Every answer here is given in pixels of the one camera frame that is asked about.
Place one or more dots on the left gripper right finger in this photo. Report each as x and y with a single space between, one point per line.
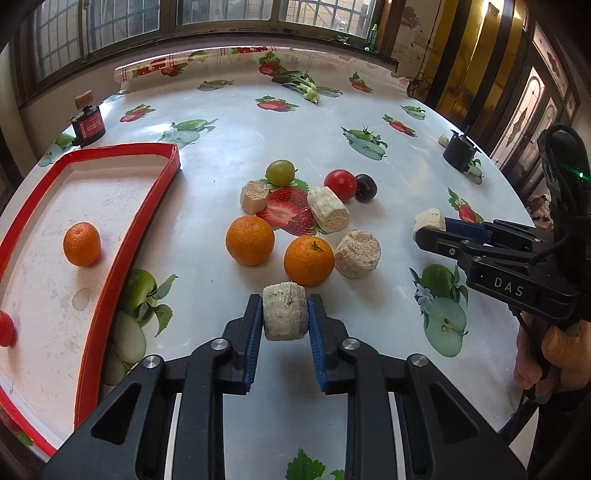
334 375

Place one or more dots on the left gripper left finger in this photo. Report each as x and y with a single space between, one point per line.
243 334

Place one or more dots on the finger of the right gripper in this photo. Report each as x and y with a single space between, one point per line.
448 243
472 231

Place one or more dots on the orange mandarin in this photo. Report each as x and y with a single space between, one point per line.
249 240
81 244
309 261

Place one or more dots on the round beige corn piece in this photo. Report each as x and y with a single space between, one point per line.
357 254

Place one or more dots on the long beige corn piece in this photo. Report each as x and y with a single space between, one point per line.
328 210

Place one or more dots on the dark purple plum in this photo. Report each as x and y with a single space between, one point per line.
366 188

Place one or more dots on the red tomato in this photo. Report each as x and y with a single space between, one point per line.
342 183
7 330

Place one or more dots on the small beige corn piece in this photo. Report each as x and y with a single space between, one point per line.
253 197

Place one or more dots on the green tomato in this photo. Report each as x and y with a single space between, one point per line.
280 173

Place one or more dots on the right hand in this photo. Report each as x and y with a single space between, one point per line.
569 353

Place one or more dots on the black cup on table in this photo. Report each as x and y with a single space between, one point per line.
460 151

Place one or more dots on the small beige piece by cup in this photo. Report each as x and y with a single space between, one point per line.
443 140

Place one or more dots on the fruit print tablecloth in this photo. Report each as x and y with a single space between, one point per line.
286 428

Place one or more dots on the red rimmed white tray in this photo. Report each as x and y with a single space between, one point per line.
78 276

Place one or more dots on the green bottle on sill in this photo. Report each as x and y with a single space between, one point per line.
372 39

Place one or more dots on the green leafy vegetable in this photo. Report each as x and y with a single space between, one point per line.
305 85

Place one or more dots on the dark jar with cork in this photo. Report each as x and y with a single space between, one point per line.
88 123

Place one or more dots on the window with metal grille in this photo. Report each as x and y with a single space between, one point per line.
60 38

